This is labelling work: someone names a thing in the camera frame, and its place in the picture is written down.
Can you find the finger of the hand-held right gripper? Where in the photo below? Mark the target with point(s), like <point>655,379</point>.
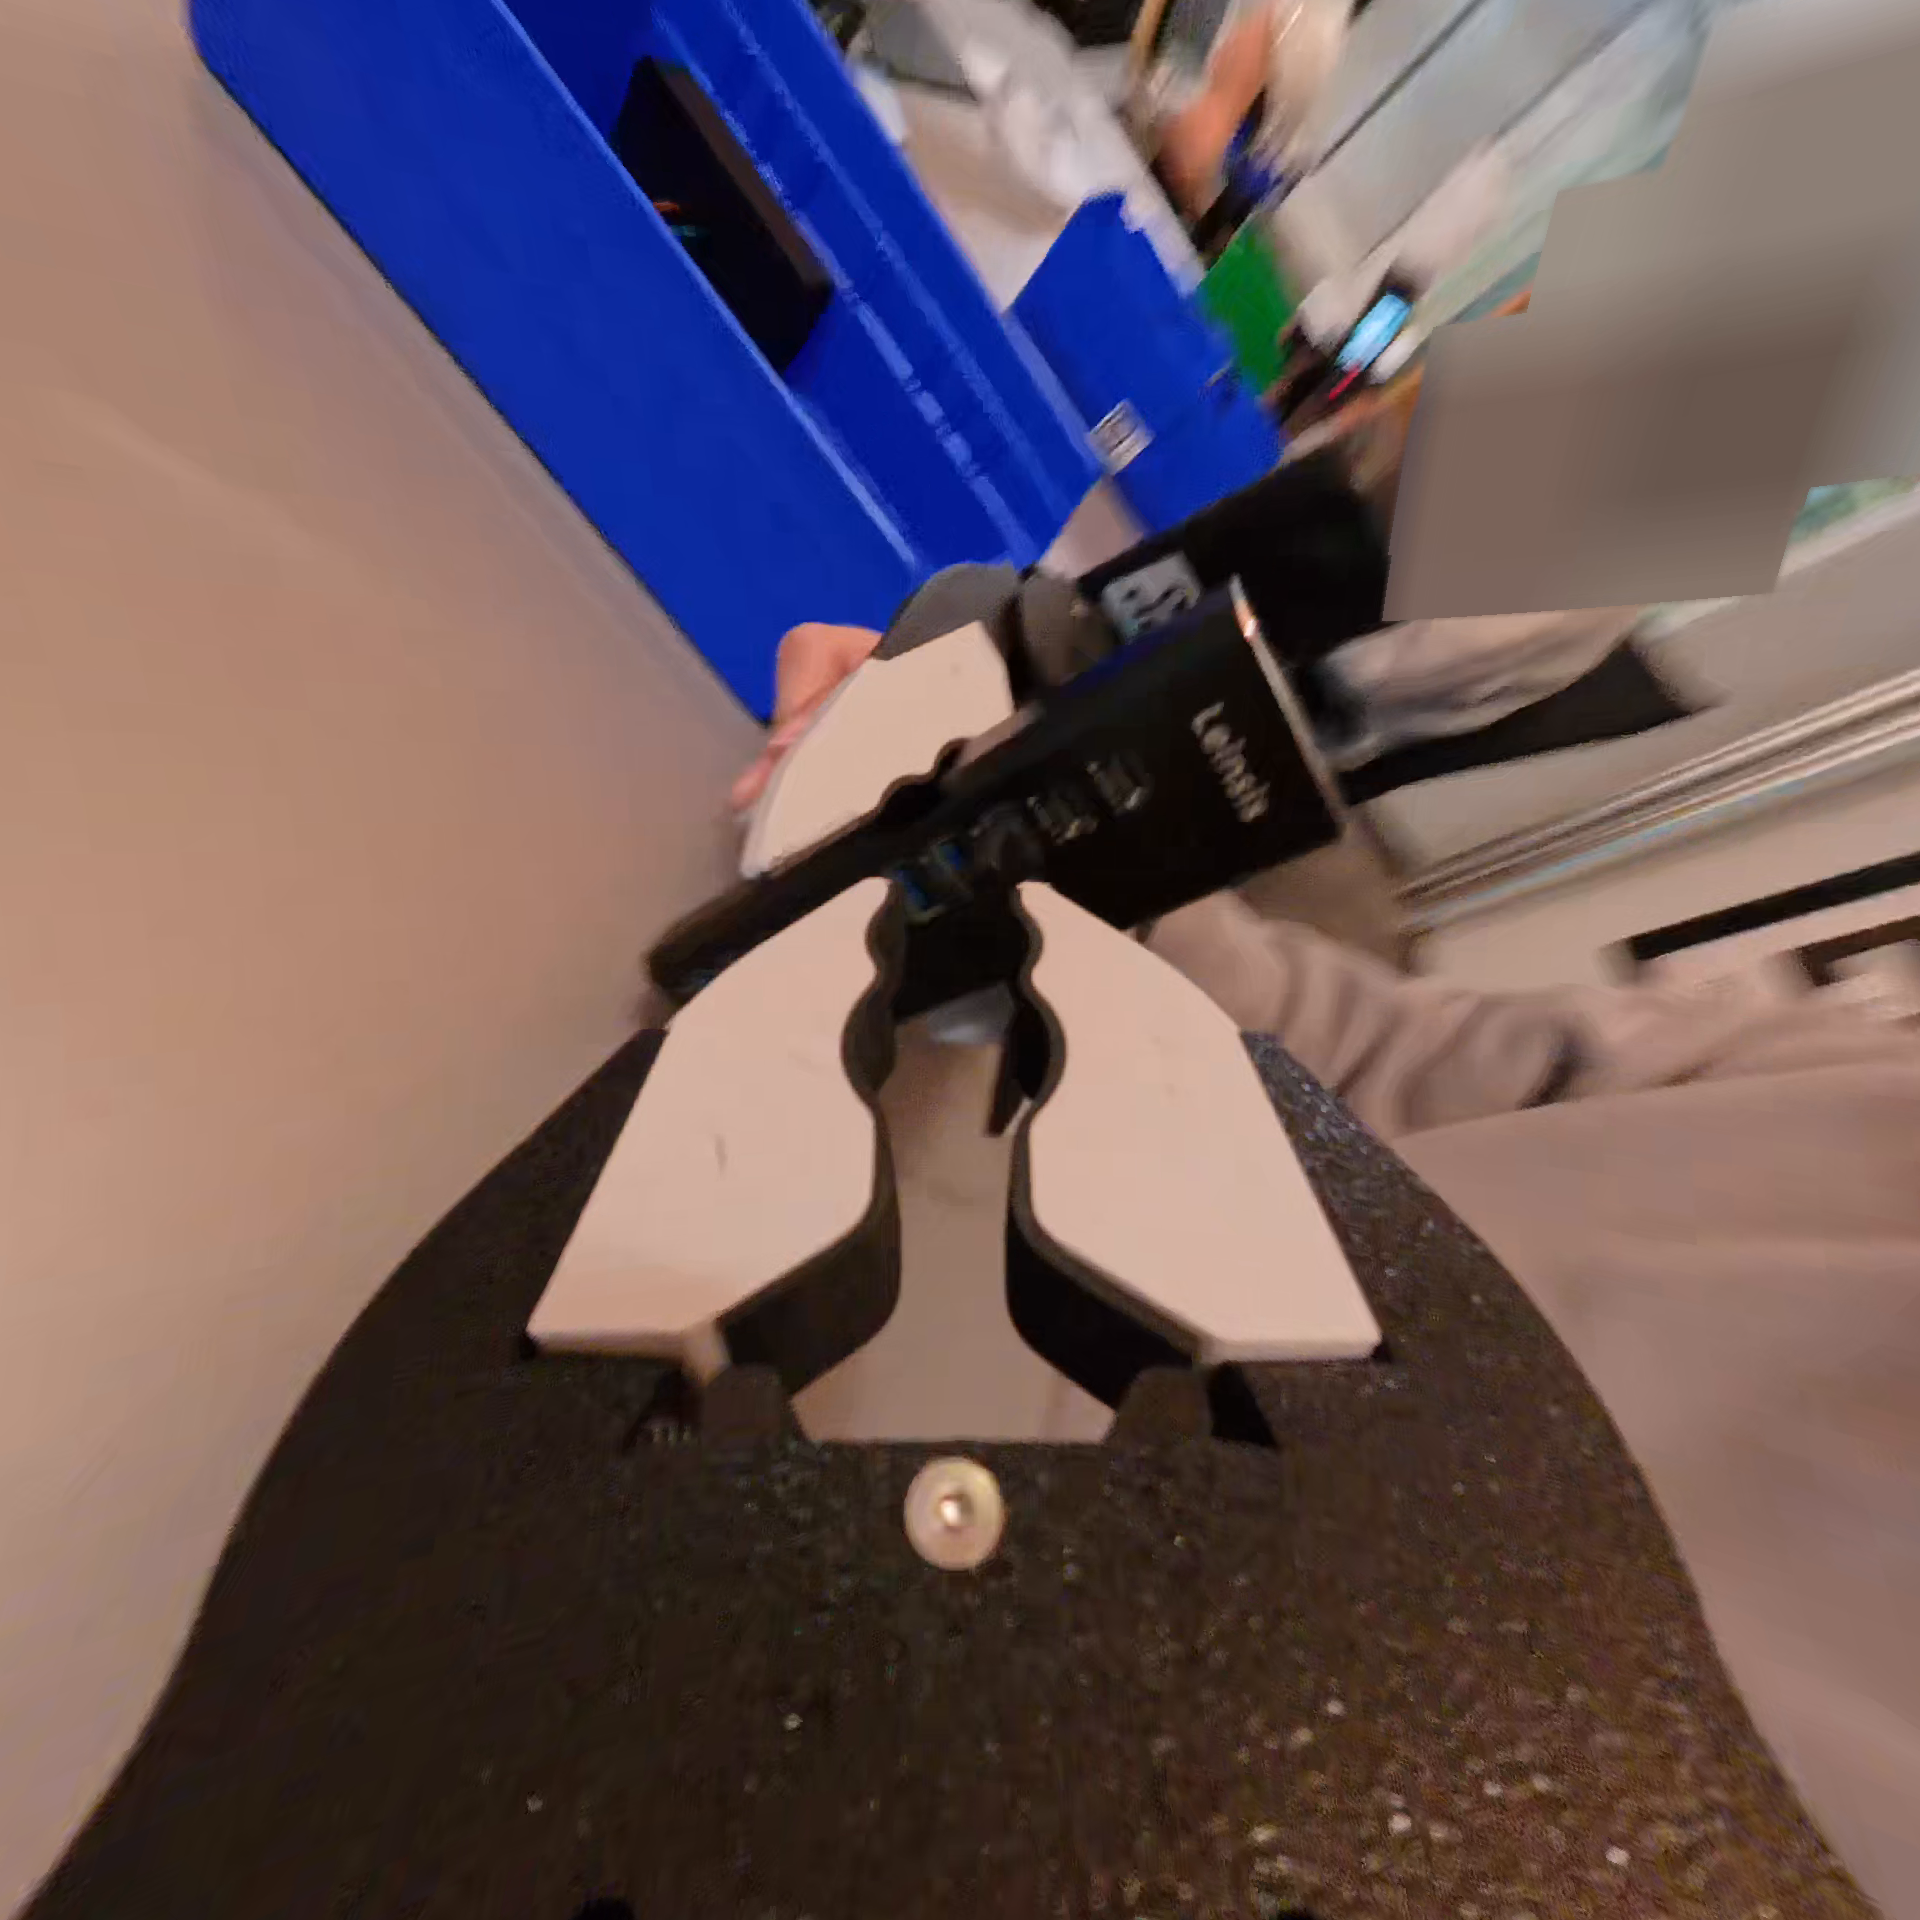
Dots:
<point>870,747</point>
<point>749,930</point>

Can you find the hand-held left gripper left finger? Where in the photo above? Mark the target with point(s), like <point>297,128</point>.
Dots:
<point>706,1169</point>

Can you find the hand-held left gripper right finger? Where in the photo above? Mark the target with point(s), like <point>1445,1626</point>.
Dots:
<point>1188,1198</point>

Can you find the black silver-rimmed USB hub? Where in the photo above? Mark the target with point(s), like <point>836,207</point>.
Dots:
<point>1200,781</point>

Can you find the black wedge-shaped USB hub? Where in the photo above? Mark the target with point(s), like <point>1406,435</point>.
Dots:
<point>719,211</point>

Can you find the white desk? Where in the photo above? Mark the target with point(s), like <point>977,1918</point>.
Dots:
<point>301,899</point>

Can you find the person's right hand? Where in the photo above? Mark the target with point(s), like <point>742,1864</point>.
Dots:
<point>813,673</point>

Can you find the smartphone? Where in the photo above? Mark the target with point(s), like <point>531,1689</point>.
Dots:
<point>1372,332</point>

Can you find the green box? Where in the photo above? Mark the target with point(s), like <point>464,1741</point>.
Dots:
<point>1253,302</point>

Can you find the blue plastic bin white label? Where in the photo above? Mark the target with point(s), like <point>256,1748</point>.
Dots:
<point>1140,336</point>

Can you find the person's grey hoodie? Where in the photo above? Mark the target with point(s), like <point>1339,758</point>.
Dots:
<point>1725,1348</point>

